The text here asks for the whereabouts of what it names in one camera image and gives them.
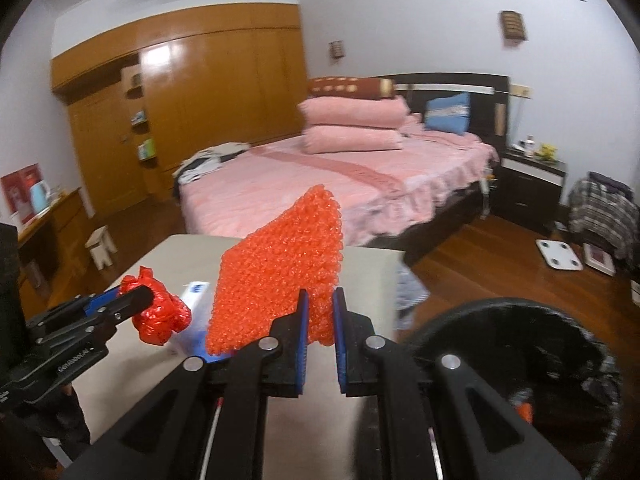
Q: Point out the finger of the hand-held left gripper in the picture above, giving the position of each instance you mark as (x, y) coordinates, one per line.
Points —
(102, 302)
(135, 300)

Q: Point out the light blue kettle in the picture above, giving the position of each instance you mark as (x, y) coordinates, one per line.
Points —
(40, 197)

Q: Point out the dark garment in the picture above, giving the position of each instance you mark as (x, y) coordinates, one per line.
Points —
(607, 182)

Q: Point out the large brown wall lamp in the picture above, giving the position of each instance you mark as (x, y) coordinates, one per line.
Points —
(514, 26)

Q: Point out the dark wooden bed frame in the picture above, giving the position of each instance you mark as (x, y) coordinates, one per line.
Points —
(485, 105)

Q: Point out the small white blue box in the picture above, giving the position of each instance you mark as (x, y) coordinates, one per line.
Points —
(192, 310)

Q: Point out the wall socket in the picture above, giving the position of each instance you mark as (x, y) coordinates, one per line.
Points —
(520, 91)

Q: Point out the pink bed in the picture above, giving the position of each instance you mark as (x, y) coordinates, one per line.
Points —
(280, 180)

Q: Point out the stacked pink pillows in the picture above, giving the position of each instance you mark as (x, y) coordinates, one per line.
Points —
(350, 112)

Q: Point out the red wall poster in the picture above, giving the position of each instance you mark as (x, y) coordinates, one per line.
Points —
(15, 192)

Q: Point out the yellow plush toy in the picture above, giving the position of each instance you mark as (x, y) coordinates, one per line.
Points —
(546, 152)

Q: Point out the dark nightstand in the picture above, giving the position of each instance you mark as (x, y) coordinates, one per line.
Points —
(527, 190)

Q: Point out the small brown wall lamp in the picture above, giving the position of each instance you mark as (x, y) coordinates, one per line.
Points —
(336, 50)

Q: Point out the scale with dark centre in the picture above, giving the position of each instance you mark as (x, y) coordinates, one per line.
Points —
(599, 259)

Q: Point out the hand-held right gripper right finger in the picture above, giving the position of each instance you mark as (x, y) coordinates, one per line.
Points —
(341, 345)

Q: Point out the wooden wardrobe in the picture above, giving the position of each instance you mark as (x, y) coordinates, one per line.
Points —
(210, 100)

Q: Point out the brown dotted bolster pillow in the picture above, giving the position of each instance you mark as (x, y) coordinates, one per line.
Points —
(345, 87)

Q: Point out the plaid cloth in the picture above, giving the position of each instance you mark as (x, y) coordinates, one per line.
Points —
(600, 220)

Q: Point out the blue pillow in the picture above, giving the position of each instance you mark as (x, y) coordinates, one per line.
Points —
(447, 114)

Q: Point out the red plastic bag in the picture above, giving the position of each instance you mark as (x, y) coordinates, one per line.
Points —
(160, 310)

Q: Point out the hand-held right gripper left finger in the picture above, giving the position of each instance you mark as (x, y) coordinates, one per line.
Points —
(301, 340)

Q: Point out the wooden side cabinet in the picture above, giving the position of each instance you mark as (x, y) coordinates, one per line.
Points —
(65, 230)

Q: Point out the grey quilted cloth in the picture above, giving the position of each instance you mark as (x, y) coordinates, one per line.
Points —
(410, 295)

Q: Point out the orange bubble wrap sheet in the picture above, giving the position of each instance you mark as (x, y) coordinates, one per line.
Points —
(280, 270)

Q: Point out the table with beige cloth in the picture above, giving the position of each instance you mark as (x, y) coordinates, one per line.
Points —
(190, 255)

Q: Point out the bin with black bag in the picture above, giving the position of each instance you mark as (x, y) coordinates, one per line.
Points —
(500, 350)

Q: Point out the white bottle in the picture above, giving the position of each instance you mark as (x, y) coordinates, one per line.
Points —
(529, 147)

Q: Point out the small wooden stool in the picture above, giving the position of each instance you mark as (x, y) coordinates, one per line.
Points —
(100, 247)

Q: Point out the small red plastic wrapper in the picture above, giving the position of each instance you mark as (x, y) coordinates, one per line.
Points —
(523, 404)

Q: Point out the pile of clothes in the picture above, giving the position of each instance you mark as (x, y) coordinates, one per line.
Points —
(210, 160)

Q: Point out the white bathroom scale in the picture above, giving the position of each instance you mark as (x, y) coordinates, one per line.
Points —
(559, 255)

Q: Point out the small white floor box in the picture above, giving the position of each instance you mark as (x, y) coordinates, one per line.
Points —
(636, 292)

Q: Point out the folded pink blanket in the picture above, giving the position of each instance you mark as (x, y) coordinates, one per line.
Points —
(350, 140)

